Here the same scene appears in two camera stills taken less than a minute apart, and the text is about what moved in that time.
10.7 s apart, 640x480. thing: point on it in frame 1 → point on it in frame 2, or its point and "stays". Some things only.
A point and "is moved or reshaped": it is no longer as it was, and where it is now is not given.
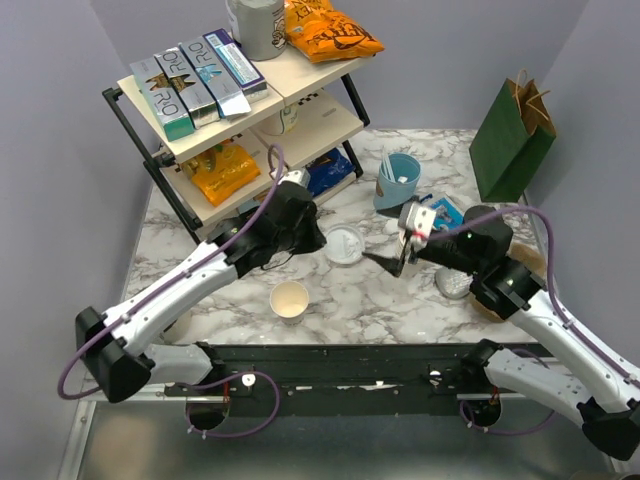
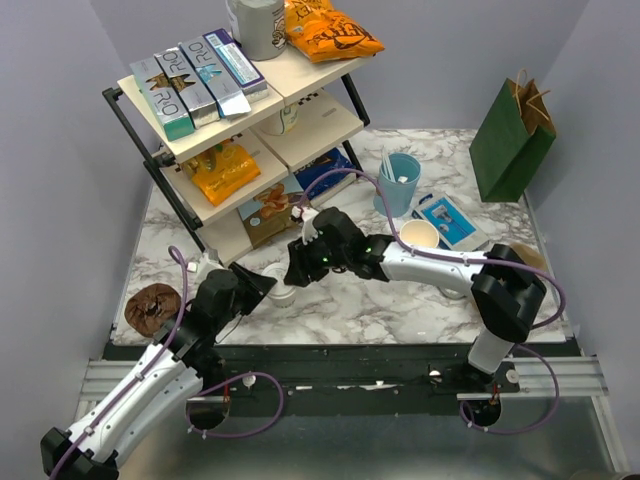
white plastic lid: (344, 244) is moved or reshaped
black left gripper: (315, 239) → (254, 287)
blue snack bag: (327, 170) stays
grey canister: (258, 27) stays
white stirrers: (386, 165) stays
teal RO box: (164, 98) stays
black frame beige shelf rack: (293, 139) stays
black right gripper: (392, 265) → (300, 264)
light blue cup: (398, 175) stays
